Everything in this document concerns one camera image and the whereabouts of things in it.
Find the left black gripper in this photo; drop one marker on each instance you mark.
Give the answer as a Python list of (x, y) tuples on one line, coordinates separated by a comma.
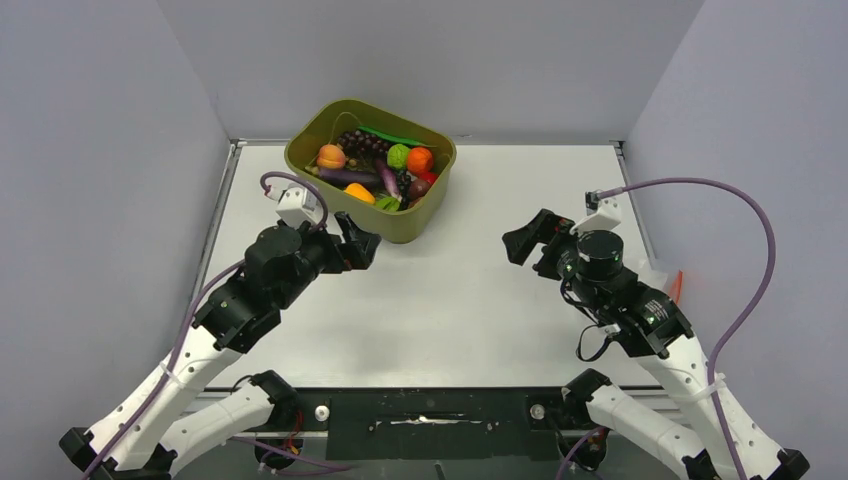
[(357, 252)]

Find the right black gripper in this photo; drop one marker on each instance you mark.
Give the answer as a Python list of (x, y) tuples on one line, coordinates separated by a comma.
[(546, 227)]

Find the olive green plastic bin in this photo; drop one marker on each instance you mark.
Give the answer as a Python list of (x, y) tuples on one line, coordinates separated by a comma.
[(349, 114)]

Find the light green toy cabbage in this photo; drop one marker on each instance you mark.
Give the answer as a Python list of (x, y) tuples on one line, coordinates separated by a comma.
[(396, 157)]

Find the orange toy fruit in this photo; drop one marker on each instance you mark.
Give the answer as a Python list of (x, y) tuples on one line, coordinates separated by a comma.
[(419, 160)]

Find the clear zip bag orange zipper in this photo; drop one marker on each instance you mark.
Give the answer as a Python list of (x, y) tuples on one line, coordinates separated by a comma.
[(667, 278)]

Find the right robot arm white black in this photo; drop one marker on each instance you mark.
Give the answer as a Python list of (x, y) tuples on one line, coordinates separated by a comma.
[(654, 332)]

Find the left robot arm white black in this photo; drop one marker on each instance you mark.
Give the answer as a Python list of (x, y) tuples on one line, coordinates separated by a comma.
[(149, 435)]

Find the green toy pepper slice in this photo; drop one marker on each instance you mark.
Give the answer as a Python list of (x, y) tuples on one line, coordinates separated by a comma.
[(388, 204)]

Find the yellow toy pepper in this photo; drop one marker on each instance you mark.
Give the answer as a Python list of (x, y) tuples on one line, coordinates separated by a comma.
[(361, 193)]

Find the purple toy eggplant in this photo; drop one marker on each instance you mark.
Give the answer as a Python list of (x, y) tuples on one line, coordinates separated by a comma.
[(341, 178)]

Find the small purple eggplant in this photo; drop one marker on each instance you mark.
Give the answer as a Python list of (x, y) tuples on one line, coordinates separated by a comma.
[(388, 178)]

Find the dark blue grape cluster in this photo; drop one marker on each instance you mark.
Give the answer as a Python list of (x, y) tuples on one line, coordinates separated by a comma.
[(403, 182)]

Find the brown red toy fruit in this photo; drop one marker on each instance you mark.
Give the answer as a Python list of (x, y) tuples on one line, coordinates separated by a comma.
[(418, 188)]

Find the peach toy fruit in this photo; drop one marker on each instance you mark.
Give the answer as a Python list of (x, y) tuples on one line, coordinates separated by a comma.
[(331, 156)]

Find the dark red grape bunch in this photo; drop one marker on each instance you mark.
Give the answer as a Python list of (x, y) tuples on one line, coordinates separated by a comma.
[(363, 145)]

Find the red toy tomato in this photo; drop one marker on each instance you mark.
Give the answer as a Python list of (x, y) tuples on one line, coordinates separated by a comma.
[(429, 177)]

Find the long green bean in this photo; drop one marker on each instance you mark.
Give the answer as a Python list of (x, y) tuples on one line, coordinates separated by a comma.
[(393, 138)]

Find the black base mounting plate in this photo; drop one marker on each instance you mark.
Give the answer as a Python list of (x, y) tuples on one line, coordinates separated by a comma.
[(434, 423)]

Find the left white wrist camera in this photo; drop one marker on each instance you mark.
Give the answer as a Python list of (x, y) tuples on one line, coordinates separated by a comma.
[(297, 205)]

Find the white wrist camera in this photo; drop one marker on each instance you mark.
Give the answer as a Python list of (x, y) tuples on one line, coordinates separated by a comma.
[(602, 214), (297, 205)]

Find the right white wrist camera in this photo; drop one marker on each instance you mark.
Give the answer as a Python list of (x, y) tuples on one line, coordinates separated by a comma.
[(602, 214)]

